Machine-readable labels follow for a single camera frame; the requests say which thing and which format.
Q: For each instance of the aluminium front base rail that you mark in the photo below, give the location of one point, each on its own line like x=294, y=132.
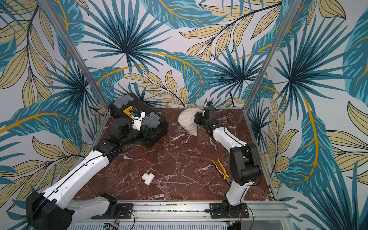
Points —
x=192, y=215

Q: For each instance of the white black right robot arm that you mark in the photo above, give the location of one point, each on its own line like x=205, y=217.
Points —
x=245, y=167

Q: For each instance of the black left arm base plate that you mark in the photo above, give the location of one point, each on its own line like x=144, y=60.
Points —
x=117, y=211

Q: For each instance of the white plastic pipe tee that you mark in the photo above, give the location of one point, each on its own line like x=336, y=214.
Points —
x=148, y=178

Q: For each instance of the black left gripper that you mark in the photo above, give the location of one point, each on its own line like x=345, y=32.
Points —
x=151, y=136

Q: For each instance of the left aluminium corner post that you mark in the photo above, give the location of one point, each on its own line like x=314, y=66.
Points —
x=64, y=34

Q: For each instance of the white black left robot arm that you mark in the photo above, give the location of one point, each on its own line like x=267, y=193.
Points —
x=51, y=209

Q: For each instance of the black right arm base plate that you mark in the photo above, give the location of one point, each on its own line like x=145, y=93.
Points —
x=224, y=210

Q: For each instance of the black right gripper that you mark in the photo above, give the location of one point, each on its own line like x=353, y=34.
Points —
x=203, y=117

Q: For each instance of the yellow black pliers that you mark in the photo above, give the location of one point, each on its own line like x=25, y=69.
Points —
x=222, y=171

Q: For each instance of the right aluminium corner post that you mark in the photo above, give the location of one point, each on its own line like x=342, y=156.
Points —
x=285, y=23

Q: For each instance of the black and yellow toolbox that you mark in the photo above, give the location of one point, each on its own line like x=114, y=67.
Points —
x=121, y=132

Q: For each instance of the cream cloth soil bag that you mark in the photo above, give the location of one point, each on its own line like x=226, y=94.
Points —
x=187, y=120

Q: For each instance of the aluminium corner post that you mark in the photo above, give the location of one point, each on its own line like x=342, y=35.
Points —
x=285, y=23
x=64, y=34

